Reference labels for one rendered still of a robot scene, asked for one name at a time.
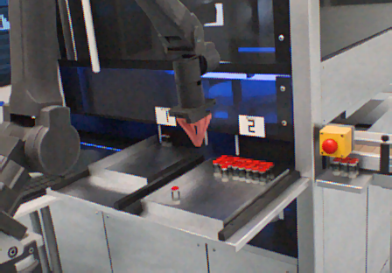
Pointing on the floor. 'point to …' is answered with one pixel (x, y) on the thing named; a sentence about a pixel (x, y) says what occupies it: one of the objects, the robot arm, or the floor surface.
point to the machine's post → (307, 119)
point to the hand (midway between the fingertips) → (197, 142)
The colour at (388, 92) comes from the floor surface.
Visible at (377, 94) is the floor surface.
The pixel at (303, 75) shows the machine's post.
